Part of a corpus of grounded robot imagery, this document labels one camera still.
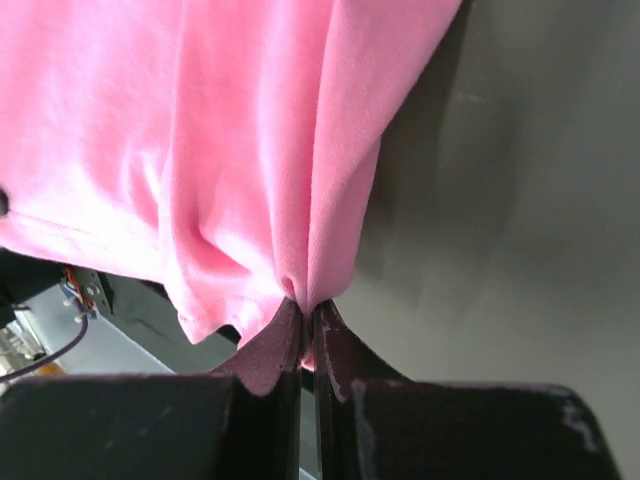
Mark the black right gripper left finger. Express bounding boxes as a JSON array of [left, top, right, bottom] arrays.
[[1, 300, 302, 479]]

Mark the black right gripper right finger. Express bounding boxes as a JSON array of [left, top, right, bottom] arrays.
[[312, 301, 620, 479]]

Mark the pink t shirt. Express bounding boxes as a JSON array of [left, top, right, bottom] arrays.
[[1, 1, 459, 343]]

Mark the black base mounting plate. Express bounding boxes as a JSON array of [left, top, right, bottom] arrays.
[[0, 249, 241, 376]]

